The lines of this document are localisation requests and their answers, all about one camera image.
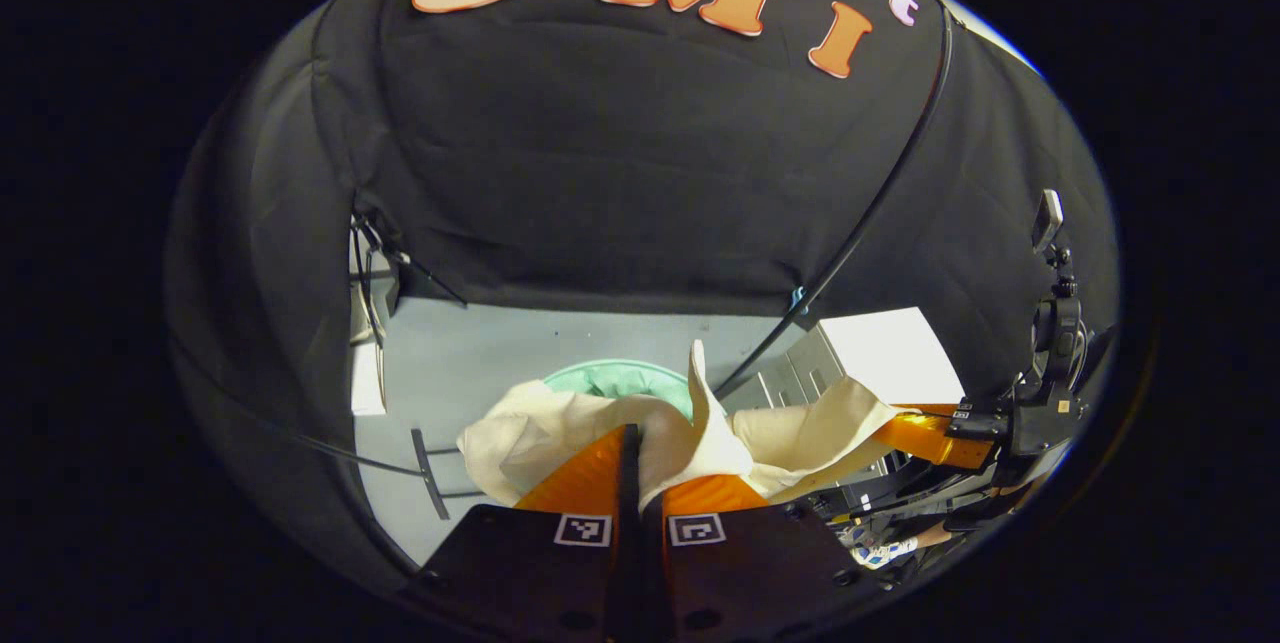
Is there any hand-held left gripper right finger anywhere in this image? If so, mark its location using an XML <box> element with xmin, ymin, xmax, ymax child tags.
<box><xmin>641</xmin><ymin>471</ymin><xmax>871</xmax><ymax>643</ymax></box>

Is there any green laundry hamper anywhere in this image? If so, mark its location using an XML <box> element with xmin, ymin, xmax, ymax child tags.
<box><xmin>543</xmin><ymin>360</ymin><xmax>696</xmax><ymax>421</ymax></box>

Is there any white grey cabinet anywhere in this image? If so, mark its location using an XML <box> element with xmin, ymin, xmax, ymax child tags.
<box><xmin>722</xmin><ymin>307</ymin><xmax>967</xmax><ymax>416</ymax></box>

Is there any black backdrop cloth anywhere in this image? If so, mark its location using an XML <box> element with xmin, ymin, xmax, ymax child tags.
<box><xmin>165</xmin><ymin>0</ymin><xmax>1121</xmax><ymax>604</ymax></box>

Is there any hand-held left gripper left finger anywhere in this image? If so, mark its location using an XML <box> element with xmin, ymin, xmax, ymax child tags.
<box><xmin>416</xmin><ymin>424</ymin><xmax>642</xmax><ymax>643</ymax></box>

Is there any cream shirt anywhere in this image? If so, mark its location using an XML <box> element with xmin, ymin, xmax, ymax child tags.
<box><xmin>457</xmin><ymin>339</ymin><xmax>916</xmax><ymax>510</ymax></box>

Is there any black metal clothes rack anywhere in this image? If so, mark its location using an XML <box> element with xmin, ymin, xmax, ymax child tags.
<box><xmin>168</xmin><ymin>5</ymin><xmax>956</xmax><ymax>522</ymax></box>

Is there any blue white patterned cloth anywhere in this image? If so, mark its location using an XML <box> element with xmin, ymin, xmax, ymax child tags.
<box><xmin>845</xmin><ymin>535</ymin><xmax>921</xmax><ymax>571</ymax></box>

